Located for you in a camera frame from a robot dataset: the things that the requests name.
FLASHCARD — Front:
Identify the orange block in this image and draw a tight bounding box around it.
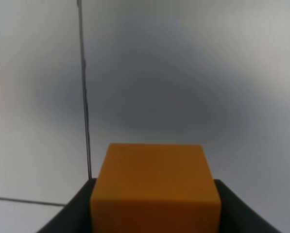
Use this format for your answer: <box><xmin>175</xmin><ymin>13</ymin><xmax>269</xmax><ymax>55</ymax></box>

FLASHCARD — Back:
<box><xmin>90</xmin><ymin>144</ymin><xmax>222</xmax><ymax>233</ymax></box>

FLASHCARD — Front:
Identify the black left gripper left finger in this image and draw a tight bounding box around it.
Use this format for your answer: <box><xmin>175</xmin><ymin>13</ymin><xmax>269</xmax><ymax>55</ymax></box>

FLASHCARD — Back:
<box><xmin>39</xmin><ymin>178</ymin><xmax>96</xmax><ymax>233</ymax></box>

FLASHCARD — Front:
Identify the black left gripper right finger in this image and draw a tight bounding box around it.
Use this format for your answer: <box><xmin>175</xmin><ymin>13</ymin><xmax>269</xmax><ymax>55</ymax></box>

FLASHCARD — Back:
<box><xmin>214</xmin><ymin>179</ymin><xmax>280</xmax><ymax>233</ymax></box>

